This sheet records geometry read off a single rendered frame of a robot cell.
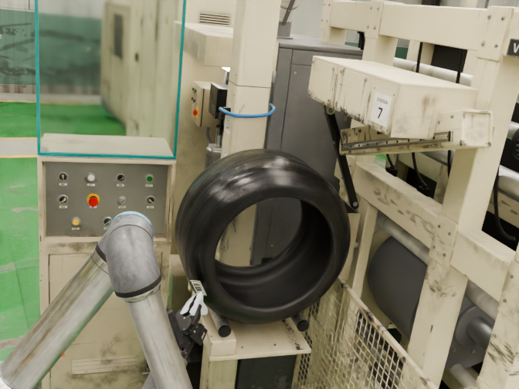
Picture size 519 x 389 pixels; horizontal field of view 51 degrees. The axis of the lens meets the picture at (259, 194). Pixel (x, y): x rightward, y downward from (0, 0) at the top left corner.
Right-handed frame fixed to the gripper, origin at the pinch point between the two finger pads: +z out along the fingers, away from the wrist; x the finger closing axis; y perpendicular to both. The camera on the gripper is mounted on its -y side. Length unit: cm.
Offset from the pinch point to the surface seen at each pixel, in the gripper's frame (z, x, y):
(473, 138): 42, 82, -14
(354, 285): 46, 14, 67
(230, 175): 30.0, 13.1, -21.4
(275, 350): 0.3, 8.7, 36.8
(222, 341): -6.3, -0.4, 19.6
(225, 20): 317, -192, 64
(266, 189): 29.3, 23.2, -14.6
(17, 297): 21, -215, 60
